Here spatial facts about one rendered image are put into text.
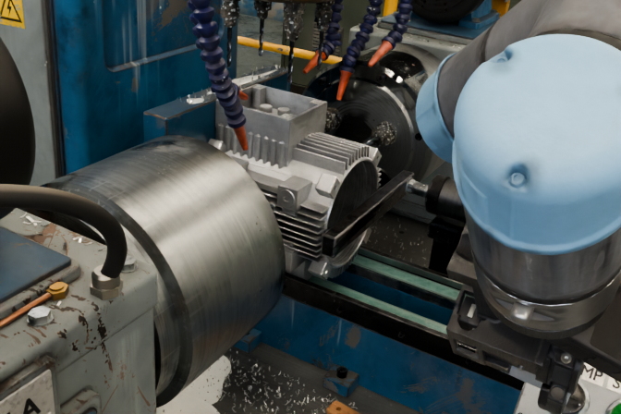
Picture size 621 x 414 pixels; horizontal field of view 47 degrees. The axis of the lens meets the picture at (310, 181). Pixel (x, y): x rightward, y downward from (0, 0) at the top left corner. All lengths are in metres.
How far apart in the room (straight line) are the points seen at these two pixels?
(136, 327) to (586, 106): 0.41
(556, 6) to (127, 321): 0.38
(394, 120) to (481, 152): 0.88
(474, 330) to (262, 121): 0.55
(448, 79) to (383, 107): 0.69
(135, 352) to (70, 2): 0.49
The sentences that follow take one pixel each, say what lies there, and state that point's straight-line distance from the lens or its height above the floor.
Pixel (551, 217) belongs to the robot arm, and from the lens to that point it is 0.27.
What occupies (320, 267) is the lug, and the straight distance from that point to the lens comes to 0.95.
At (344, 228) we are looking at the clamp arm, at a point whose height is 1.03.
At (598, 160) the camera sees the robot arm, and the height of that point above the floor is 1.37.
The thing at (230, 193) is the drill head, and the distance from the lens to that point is 0.73.
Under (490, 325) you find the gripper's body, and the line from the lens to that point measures 0.47.
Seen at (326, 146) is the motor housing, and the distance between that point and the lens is 0.95.
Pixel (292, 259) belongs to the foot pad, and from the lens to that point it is 0.94.
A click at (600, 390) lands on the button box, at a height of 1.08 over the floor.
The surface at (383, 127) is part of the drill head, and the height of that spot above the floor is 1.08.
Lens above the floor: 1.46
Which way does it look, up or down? 25 degrees down
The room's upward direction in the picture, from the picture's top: 5 degrees clockwise
